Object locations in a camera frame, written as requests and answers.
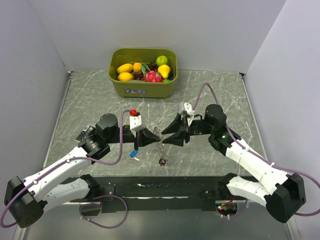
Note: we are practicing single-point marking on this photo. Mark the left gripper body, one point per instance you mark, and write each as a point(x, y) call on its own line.
point(136, 141)

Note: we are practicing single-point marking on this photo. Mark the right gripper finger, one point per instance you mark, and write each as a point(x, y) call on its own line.
point(176, 139)
point(178, 124)

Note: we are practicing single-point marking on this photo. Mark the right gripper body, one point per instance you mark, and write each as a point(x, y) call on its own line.
point(199, 127)

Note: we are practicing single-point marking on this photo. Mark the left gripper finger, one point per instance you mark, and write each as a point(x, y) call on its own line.
point(148, 135)
point(147, 141)

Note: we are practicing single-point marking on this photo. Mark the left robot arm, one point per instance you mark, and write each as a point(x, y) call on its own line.
point(29, 198)

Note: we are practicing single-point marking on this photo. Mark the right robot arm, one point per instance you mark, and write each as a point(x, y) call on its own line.
point(232, 146)

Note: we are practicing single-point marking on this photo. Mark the blue key tag on table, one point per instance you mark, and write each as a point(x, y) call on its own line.
point(133, 155)

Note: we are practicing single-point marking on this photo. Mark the pink dragon fruit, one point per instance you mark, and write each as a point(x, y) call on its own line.
point(152, 77)

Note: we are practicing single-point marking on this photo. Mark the dark red grapes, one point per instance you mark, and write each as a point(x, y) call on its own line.
point(138, 76)

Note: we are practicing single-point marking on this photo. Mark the yellow pear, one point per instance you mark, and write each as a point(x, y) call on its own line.
point(164, 70)

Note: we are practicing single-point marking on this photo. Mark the lower yellow mango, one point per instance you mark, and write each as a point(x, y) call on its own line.
point(125, 77)

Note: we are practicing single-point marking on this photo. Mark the yellow mango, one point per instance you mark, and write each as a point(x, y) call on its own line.
point(125, 68)
point(125, 77)

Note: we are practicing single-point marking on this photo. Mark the olive green plastic basket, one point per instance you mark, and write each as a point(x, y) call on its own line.
point(147, 57)

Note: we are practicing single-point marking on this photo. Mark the orange fruit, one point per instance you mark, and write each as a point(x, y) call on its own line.
point(137, 67)

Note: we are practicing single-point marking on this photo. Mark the upper yellow mango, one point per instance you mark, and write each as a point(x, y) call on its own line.
point(125, 68)

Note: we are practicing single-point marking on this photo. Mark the green apple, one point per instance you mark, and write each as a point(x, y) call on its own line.
point(162, 60)

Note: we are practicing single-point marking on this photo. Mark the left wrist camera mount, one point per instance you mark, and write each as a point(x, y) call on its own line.
point(136, 122)

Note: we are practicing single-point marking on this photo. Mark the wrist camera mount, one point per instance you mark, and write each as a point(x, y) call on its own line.
point(136, 122)
point(186, 112)

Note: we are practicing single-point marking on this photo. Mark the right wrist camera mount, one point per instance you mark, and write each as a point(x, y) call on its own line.
point(186, 112)

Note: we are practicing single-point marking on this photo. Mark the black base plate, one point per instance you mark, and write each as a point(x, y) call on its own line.
point(155, 193)

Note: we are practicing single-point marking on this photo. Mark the aluminium rail frame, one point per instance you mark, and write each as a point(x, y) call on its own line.
point(53, 196)

